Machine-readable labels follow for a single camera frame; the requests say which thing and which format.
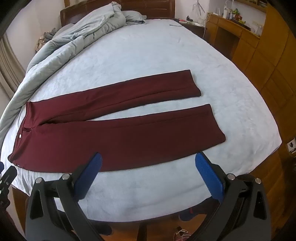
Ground wooden desk cabinet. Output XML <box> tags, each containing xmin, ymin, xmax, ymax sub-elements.
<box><xmin>205</xmin><ymin>0</ymin><xmax>296</xmax><ymax>112</ymax></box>

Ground dark bedside table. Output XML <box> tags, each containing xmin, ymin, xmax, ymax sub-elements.
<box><xmin>174</xmin><ymin>19</ymin><xmax>206</xmax><ymax>39</ymax></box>

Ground maroon pants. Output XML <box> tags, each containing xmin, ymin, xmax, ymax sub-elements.
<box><xmin>8</xmin><ymin>70</ymin><xmax>226</xmax><ymax>173</ymax></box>

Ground light blue bed sheet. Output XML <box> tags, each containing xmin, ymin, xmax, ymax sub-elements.
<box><xmin>1</xmin><ymin>20</ymin><xmax>282</xmax><ymax>222</ymax></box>

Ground beige curtain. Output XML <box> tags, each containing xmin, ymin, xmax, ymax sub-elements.
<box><xmin>0</xmin><ymin>33</ymin><xmax>26</xmax><ymax>99</ymax></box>

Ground dark wooden headboard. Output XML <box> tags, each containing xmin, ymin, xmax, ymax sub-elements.
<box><xmin>60</xmin><ymin>0</ymin><xmax>175</xmax><ymax>26</ymax></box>

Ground grey quilt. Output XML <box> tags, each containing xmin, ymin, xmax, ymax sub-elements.
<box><xmin>1</xmin><ymin>2</ymin><xmax>147</xmax><ymax>155</ymax></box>

